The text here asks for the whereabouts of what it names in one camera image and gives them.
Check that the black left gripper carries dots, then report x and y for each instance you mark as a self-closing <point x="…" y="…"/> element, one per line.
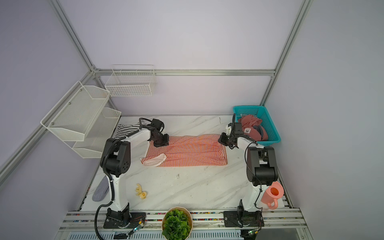
<point x="165" y="143"/>

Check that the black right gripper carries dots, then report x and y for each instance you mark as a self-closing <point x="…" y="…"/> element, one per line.
<point x="222" y="138"/>

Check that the red white striped tank top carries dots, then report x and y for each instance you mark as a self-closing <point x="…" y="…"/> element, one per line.
<point x="187" y="151"/>

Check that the black white striped tank top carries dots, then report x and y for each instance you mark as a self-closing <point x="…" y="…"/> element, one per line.
<point x="124" y="130"/>

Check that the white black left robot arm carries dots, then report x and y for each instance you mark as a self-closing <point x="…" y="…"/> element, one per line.
<point x="116" y="161"/>

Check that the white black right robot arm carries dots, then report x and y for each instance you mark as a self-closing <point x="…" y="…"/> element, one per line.
<point x="261" y="171"/>

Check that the dusty red tank top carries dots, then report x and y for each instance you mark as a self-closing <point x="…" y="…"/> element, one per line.
<point x="251" y="126"/>

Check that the teal plastic basket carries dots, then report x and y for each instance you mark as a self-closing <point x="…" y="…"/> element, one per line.
<point x="263" y="114"/>

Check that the yellow banana peel toy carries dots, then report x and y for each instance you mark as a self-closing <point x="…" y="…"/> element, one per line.
<point x="139" y="192"/>

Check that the pink watering can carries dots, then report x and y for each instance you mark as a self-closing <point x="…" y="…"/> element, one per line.
<point x="272" y="195"/>

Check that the white mesh two-tier shelf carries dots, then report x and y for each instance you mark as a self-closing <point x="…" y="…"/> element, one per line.
<point x="82" y="120"/>

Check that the green plant in pot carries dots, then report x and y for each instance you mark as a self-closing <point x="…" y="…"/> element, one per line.
<point x="177" y="224"/>

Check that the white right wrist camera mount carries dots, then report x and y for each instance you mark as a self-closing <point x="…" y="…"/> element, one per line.
<point x="229" y="129"/>

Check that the white wire wall basket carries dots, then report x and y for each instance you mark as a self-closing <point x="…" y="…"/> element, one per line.
<point x="132" y="81"/>

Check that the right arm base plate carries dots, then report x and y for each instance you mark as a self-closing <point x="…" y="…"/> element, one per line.
<point x="244" y="219"/>

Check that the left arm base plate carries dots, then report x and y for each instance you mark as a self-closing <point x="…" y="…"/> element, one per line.
<point x="119" y="220"/>

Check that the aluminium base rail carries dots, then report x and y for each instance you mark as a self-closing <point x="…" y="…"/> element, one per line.
<point x="207" y="225"/>

